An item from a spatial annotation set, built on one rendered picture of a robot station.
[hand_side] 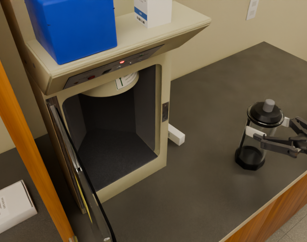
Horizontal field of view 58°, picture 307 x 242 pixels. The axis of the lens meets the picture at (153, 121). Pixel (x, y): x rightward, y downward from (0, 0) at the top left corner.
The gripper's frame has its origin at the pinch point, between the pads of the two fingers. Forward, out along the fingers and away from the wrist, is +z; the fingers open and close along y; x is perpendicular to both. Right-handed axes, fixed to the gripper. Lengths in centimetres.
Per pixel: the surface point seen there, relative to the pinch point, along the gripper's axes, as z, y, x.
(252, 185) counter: -2.5, 7.3, 19.2
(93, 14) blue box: -7, 49, -45
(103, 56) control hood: -6, 49, -38
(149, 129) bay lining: 20.9, 29.1, -3.5
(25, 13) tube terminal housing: 4, 56, -46
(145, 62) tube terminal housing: 8.5, 33.6, -29.7
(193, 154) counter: 18.3, 14.3, 13.7
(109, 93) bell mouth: 12, 43, -24
